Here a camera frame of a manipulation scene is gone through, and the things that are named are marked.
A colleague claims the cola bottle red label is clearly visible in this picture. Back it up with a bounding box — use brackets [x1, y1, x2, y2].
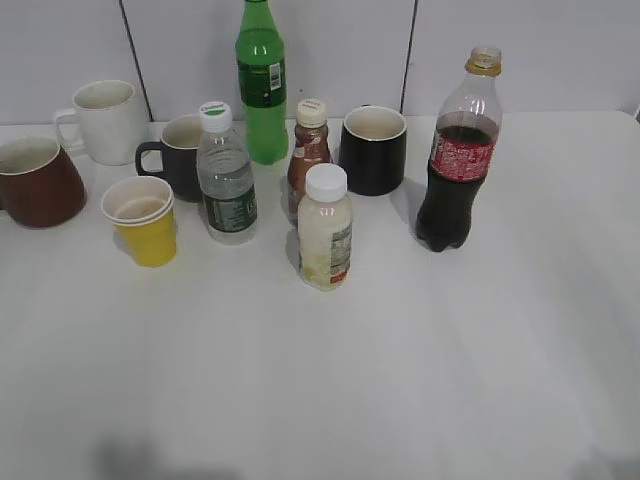
[415, 46, 503, 252]

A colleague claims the red ceramic mug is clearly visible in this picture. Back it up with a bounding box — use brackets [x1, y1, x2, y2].
[1, 136, 87, 229]

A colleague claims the yellow paper cup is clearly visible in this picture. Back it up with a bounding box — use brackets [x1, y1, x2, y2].
[101, 176, 177, 267]

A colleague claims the white milky drink bottle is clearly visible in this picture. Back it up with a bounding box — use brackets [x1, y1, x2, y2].
[297, 163, 353, 291]

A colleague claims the brown drink bottle beige cap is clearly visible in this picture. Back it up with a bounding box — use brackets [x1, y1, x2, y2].
[287, 98, 332, 225]

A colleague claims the black mug white interior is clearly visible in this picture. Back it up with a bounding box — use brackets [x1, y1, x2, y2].
[338, 105, 407, 196]

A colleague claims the clear water bottle green label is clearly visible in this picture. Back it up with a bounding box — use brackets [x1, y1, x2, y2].
[196, 100, 257, 245]

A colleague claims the dark grey mug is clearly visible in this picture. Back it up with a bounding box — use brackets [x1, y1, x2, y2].
[135, 114, 202, 203]

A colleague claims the green soda bottle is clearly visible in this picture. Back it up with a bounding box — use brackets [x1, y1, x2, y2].
[235, 1, 289, 165]

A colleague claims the white ceramic mug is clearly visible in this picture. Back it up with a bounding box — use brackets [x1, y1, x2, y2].
[53, 80, 150, 166]

